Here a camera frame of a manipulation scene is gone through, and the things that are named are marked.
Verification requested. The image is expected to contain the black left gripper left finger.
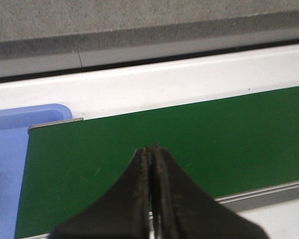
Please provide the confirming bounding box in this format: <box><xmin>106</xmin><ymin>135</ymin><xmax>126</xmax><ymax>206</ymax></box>
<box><xmin>49</xmin><ymin>148</ymin><xmax>150</xmax><ymax>239</ymax></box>

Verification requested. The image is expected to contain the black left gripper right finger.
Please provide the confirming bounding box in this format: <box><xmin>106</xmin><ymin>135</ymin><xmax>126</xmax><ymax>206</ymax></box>
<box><xmin>151</xmin><ymin>145</ymin><xmax>268</xmax><ymax>239</ymax></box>

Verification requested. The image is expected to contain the green conveyor belt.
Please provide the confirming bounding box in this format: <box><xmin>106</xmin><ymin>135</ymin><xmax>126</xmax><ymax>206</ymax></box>
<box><xmin>15</xmin><ymin>87</ymin><xmax>299</xmax><ymax>239</ymax></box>

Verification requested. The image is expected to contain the blue plastic tray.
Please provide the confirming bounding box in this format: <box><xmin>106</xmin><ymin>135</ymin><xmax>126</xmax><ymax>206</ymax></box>
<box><xmin>0</xmin><ymin>104</ymin><xmax>72</xmax><ymax>239</ymax></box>

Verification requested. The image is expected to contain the grey stone counter slab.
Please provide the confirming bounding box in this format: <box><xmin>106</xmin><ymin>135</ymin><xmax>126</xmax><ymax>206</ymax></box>
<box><xmin>0</xmin><ymin>0</ymin><xmax>299</xmax><ymax>60</ymax></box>

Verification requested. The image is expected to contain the aluminium conveyor front rail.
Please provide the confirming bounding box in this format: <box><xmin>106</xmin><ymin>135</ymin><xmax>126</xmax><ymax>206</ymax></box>
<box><xmin>215</xmin><ymin>181</ymin><xmax>299</xmax><ymax>213</ymax></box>

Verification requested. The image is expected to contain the white conveyor back rail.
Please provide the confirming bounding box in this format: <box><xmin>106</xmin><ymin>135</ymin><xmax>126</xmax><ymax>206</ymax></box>
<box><xmin>0</xmin><ymin>44</ymin><xmax>299</xmax><ymax>119</ymax></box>

